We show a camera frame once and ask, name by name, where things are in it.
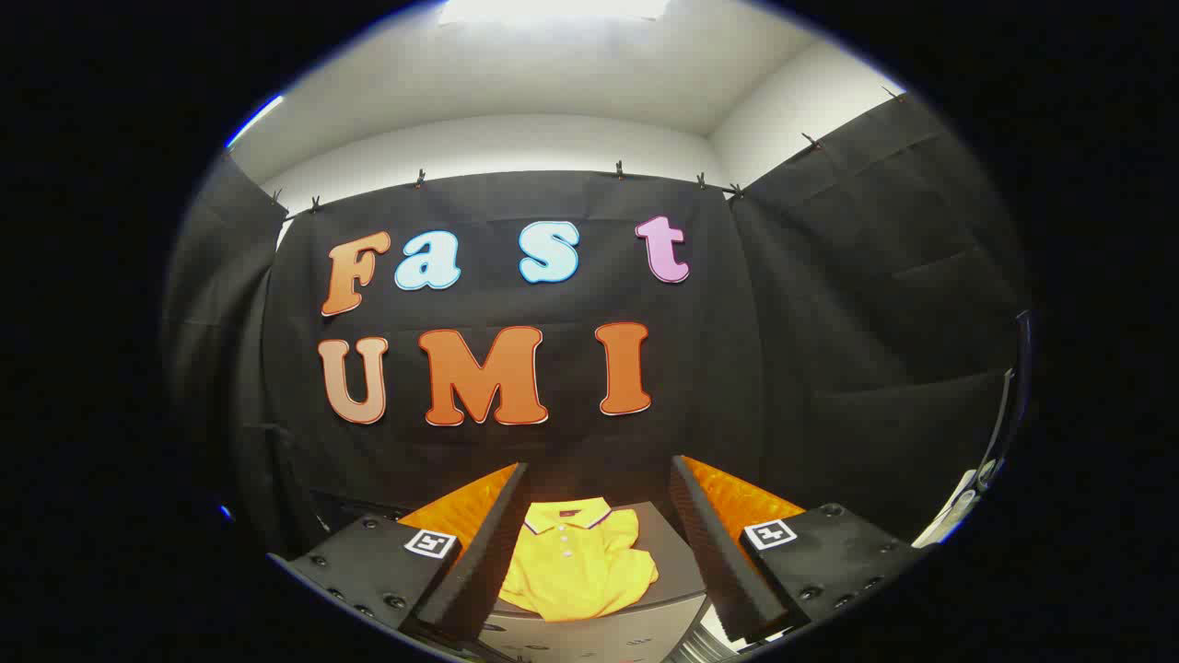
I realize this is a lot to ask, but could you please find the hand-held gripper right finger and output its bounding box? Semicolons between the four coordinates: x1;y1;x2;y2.
670;456;927;644

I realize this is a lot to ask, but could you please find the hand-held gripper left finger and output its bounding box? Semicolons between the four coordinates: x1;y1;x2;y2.
267;462;531;641

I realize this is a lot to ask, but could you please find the yellow polo shirt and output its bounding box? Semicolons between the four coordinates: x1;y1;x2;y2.
497;497;660;623

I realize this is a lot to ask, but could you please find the white panel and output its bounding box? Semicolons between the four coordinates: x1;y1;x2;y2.
912;465;982;551

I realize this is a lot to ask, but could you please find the dark curved bar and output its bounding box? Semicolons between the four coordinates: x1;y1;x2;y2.
976;308;1034;489

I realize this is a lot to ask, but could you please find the row of black clips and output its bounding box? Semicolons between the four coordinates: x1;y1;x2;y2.
270;85;908;213

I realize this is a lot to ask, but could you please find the ceiling light panel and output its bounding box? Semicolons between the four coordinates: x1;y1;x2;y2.
440;0;671;25

